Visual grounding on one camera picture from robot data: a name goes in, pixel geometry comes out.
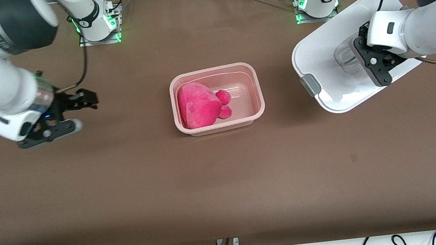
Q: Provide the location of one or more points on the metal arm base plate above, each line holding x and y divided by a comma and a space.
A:
334, 17
116, 36

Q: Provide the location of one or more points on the white box lid grey latches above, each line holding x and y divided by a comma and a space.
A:
317, 52

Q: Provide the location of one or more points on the pale pink plastic box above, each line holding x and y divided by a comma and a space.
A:
245, 94

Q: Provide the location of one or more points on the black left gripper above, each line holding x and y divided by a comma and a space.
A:
363, 32

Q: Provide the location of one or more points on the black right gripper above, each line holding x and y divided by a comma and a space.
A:
62, 105

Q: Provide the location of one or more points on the brown table cover sheet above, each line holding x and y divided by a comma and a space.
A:
225, 180

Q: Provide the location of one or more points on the pink plush toy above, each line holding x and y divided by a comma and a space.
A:
199, 106

